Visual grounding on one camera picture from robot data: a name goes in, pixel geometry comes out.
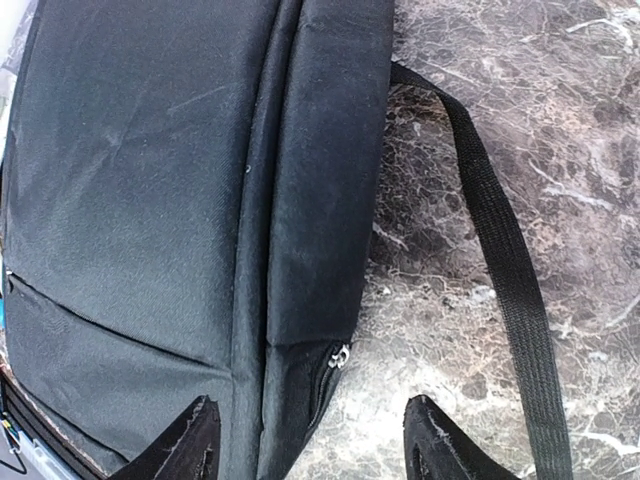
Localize black front rail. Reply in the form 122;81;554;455
1;371;107;479

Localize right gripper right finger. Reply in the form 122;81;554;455
403;395;518;480

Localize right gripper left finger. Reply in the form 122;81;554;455
109;395;221;480

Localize black student backpack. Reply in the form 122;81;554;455
0;0;574;480

